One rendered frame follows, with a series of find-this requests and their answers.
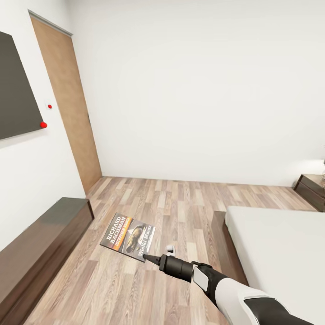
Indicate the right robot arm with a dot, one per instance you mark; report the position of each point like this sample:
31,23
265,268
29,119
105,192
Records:
240,304

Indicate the bed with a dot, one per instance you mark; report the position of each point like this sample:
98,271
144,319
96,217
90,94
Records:
278,251

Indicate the sliding door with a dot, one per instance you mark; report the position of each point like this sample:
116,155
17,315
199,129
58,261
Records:
59,58

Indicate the wall mounted tv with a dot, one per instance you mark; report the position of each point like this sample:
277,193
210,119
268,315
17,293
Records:
19,113

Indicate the electric switch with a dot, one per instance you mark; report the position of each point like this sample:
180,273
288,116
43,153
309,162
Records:
48,106

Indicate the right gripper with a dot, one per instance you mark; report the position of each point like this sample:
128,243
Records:
169,265

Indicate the hardback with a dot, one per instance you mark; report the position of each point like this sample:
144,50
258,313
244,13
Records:
129,237

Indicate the bench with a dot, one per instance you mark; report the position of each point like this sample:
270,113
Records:
29,264

